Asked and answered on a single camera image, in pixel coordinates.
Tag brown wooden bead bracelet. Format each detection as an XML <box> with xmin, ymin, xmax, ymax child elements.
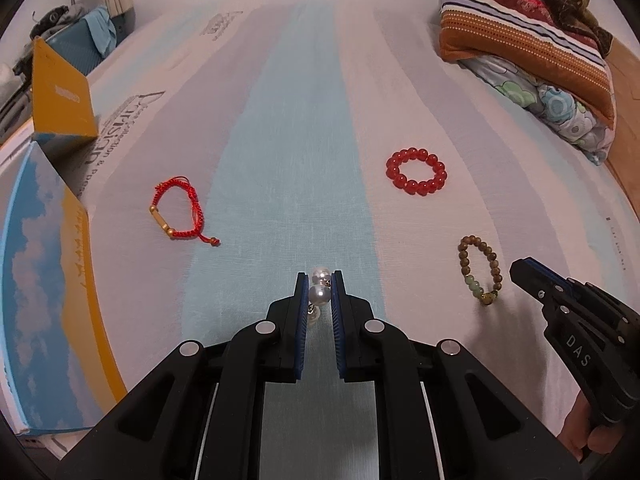
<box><xmin>459</xmin><ymin>235</ymin><xmax>502</xmax><ymax>306</ymax></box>

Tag blue suitcase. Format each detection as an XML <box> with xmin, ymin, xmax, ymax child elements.
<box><xmin>42</xmin><ymin>10</ymin><xmax>131</xmax><ymax>76</ymax></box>

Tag white pearl bracelet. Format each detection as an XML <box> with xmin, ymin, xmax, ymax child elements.
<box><xmin>306</xmin><ymin>266</ymin><xmax>332</xmax><ymax>328</ymax></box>

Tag red bead bracelet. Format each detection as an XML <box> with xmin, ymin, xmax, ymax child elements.
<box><xmin>385</xmin><ymin>147</ymin><xmax>448</xmax><ymax>197</ymax></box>

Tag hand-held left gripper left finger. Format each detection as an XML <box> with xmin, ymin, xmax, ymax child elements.
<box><xmin>55</xmin><ymin>272</ymin><xmax>308</xmax><ymax>480</ymax></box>

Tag person's right hand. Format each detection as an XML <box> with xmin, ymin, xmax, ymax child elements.
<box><xmin>557</xmin><ymin>389</ymin><xmax>608</xmax><ymax>463</ymax></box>

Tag striped pillow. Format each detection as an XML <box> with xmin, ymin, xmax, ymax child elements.
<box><xmin>439</xmin><ymin>0</ymin><xmax>617</xmax><ymax>131</ymax></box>

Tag floral quilt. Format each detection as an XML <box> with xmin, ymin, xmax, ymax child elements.
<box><xmin>460</xmin><ymin>55</ymin><xmax>617</xmax><ymax>166</ymax></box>

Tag brown patterned blanket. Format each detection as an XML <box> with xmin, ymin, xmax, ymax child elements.
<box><xmin>527</xmin><ymin>0</ymin><xmax>615</xmax><ymax>56</ymax></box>

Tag wooden headboard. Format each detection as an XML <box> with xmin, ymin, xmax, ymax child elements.
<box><xmin>602</xmin><ymin>37</ymin><xmax>640</xmax><ymax>201</ymax></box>

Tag black bag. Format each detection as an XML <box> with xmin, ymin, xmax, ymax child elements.
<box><xmin>31</xmin><ymin>6</ymin><xmax>71</xmax><ymax>36</ymax></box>

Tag light blue cloth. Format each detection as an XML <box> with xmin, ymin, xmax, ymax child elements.
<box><xmin>82</xmin><ymin>6</ymin><xmax>118</xmax><ymax>58</ymax></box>

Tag grey suitcase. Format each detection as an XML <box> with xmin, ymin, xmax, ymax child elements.
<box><xmin>0</xmin><ymin>80</ymin><xmax>36</xmax><ymax>146</ymax></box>

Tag blue and yellow cardboard box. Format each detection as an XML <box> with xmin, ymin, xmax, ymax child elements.
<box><xmin>0</xmin><ymin>37</ymin><xmax>128</xmax><ymax>436</ymax></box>

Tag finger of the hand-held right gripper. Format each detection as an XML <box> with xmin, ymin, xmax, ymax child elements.
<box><xmin>522</xmin><ymin>257</ymin><xmax>585</xmax><ymax>294</ymax></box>
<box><xmin>509</xmin><ymin>260</ymin><xmax>562</xmax><ymax>312</ymax></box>

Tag red cord bracelet gold tube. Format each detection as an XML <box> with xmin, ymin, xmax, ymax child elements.
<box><xmin>149</xmin><ymin>176</ymin><xmax>221</xmax><ymax>247</ymax></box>

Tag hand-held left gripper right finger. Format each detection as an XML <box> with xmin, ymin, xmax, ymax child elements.
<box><xmin>330</xmin><ymin>270</ymin><xmax>583</xmax><ymax>480</ymax></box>

